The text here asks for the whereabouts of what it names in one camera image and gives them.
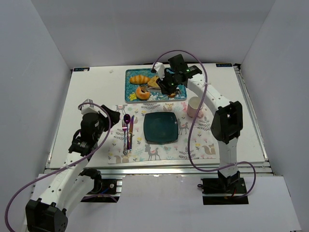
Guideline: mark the purple iridescent knife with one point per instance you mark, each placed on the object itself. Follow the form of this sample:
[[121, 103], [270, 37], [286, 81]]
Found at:
[[130, 134]]

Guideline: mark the dark teal square plate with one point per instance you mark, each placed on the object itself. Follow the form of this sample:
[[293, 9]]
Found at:
[[160, 128]]

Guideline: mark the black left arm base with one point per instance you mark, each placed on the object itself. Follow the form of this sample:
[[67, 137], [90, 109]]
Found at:
[[104, 189]]

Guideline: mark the pink mug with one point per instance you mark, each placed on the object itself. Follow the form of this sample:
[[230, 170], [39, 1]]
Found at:
[[192, 108]]

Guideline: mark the golden croissant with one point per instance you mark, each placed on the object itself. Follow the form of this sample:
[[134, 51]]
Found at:
[[139, 79]]

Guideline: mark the glazed donut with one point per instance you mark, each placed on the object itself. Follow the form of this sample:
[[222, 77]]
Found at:
[[142, 93]]

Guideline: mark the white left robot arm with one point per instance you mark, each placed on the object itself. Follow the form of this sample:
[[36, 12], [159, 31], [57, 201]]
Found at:
[[50, 212]]

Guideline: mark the purple iridescent spoon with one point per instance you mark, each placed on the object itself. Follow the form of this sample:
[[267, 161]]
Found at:
[[127, 119]]

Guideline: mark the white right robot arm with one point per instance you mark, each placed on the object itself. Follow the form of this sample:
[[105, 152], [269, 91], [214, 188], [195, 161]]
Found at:
[[227, 115]]

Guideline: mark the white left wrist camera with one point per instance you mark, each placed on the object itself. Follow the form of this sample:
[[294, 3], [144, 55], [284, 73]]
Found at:
[[88, 107]]

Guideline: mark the left brown bread slice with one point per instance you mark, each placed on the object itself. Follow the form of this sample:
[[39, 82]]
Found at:
[[152, 82]]

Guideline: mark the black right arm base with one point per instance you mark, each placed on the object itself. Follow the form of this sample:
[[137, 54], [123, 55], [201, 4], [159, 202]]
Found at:
[[213, 192]]

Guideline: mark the metal tongs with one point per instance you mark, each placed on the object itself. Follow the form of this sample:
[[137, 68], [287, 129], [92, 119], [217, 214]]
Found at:
[[150, 88]]

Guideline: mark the purple iridescent fork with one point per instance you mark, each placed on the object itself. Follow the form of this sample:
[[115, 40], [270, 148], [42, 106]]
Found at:
[[124, 128]]

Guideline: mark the animal print placemat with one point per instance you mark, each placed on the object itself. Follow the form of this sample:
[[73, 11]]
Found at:
[[194, 137]]

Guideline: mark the aluminium table frame rail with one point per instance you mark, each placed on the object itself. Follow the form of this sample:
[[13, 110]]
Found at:
[[245, 169]]

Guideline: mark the teal floral serving tray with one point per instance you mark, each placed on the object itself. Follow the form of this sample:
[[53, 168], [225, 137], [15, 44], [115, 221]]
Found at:
[[155, 94]]

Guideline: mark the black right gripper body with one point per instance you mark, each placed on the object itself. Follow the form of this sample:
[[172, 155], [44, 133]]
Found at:
[[165, 85]]

